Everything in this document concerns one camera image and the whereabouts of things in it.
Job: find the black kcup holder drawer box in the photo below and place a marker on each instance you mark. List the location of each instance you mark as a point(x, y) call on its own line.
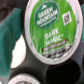
point(25, 68)

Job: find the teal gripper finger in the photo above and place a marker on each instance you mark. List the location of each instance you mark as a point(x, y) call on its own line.
point(10, 32)

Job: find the green-lid white kcup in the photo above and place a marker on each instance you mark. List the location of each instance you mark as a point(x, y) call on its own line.
point(53, 29)

